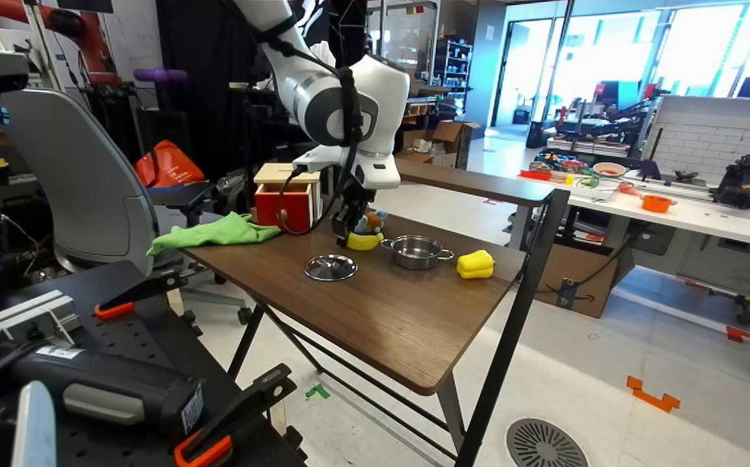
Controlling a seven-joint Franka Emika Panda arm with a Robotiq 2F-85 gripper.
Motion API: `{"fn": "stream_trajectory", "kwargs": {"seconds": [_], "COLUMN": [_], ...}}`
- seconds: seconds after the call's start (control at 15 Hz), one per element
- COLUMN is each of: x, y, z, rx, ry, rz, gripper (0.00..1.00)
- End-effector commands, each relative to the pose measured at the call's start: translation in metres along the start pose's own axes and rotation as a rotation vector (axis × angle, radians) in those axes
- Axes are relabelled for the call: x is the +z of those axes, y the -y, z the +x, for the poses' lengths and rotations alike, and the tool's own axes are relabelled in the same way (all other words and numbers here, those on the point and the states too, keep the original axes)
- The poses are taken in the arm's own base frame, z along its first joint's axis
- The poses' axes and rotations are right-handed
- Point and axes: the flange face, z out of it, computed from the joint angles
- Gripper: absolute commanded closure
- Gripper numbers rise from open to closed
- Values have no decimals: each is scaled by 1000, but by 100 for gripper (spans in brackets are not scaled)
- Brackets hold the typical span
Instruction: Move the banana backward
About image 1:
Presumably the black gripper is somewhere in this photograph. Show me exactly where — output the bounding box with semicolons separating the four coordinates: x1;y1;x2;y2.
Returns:
333;177;378;247

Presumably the silver metal plate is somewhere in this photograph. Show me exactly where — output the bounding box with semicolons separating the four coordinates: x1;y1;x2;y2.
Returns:
304;252;360;285

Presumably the silver metal pot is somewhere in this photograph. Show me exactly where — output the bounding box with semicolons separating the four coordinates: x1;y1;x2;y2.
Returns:
382;231;460;276

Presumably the red wooden drawer box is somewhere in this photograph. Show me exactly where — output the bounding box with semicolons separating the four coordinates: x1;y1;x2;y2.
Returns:
252;160;324;237

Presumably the open cardboard box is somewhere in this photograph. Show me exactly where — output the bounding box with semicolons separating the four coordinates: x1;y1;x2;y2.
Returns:
396;117;475;172

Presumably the dark brown desk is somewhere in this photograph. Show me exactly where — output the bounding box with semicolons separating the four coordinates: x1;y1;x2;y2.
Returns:
395;152;565;207

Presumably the green cloth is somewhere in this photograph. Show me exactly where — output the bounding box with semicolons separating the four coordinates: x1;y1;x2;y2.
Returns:
146;211;283;259

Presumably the orange bag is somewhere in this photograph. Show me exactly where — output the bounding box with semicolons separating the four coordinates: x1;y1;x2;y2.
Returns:
133;138;207;191

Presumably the cardboard box under workbench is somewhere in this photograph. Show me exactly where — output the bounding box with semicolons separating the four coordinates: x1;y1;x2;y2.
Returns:
534;240;644;322

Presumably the purple cylinder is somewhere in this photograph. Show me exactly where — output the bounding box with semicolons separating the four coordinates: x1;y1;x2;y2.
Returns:
133;64;189;89

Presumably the grey office chair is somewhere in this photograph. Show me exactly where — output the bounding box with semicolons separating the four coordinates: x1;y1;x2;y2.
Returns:
0;89;189;279

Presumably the round floor drain grate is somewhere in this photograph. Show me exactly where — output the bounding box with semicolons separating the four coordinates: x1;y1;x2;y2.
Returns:
504;416;591;467

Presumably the black handheld device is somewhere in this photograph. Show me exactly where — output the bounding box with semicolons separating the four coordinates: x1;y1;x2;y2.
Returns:
8;344;207;436

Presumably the orange bowl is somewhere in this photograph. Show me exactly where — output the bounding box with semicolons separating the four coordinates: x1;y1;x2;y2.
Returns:
638;191;678;216

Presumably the white workbench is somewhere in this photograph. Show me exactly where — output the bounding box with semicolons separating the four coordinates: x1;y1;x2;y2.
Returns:
518;164;750;326

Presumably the aluminium extrusion bar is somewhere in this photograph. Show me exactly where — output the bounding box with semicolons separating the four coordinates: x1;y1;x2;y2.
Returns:
0;287;77;339

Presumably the white brick pattern panel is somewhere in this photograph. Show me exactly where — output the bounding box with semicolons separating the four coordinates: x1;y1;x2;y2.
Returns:
649;93;750;189

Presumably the white tube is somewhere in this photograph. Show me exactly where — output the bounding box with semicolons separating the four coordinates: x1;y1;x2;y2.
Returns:
8;379;60;467

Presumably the black machine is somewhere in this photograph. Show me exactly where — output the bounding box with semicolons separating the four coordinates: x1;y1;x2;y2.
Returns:
710;152;750;213

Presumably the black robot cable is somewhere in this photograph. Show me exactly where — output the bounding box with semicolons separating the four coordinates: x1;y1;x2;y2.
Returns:
272;0;369;237

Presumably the black metal table frame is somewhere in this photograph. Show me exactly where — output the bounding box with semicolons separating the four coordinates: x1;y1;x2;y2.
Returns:
225;186;573;467

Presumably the black clamp with orange handle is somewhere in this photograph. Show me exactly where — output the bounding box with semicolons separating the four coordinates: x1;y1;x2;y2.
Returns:
171;360;299;467
91;266;186;325

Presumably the orange floor bracket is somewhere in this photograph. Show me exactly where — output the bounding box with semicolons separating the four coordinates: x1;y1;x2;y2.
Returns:
626;373;683;416

